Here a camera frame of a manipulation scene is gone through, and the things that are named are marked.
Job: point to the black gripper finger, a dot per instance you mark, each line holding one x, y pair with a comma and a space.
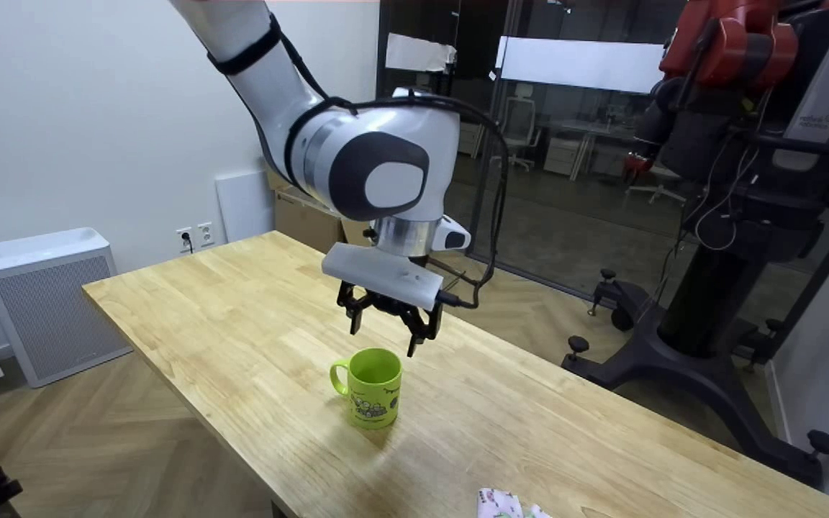
354, 307
419, 330

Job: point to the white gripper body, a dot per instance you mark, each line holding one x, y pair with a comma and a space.
386, 278

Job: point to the green plastic mug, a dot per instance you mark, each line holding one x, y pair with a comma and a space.
376, 389

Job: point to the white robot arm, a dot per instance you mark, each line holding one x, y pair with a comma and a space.
281, 88

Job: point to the brown cardboard box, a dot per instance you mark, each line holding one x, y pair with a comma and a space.
304, 226

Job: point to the white flat panel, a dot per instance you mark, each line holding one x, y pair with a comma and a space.
244, 204

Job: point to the white crumpled cloth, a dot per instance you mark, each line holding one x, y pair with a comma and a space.
504, 504

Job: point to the white air purifier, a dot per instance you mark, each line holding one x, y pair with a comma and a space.
51, 317

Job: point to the red and black humanoid robot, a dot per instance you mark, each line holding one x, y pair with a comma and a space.
731, 46

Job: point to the white wall socket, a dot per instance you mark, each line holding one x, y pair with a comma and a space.
203, 233

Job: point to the black wheeled robot pedestal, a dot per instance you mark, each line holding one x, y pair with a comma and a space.
703, 317

